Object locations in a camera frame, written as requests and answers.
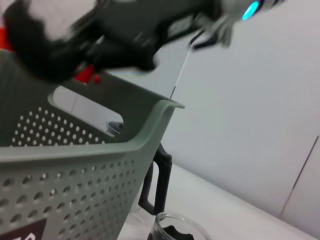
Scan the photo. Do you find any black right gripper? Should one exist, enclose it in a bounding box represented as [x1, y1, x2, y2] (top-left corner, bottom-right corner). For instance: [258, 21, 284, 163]
[74, 0, 221, 72]

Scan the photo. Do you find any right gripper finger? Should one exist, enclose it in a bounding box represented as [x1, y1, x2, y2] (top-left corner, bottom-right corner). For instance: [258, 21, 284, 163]
[4, 0, 86, 82]

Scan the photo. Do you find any glass teacup black sleeve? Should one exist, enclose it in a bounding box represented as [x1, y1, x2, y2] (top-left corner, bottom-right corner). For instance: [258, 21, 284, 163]
[148, 211, 213, 240]

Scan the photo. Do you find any grey perforated storage basket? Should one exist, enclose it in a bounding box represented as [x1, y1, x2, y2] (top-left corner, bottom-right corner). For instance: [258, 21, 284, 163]
[0, 48, 186, 240]

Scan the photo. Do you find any orange basket handle clip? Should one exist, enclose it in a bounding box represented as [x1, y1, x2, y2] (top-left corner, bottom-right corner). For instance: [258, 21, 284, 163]
[0, 27, 103, 85]

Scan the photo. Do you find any glass carafe black handle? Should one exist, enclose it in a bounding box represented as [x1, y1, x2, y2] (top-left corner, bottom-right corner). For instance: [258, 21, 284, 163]
[104, 119, 173, 216]

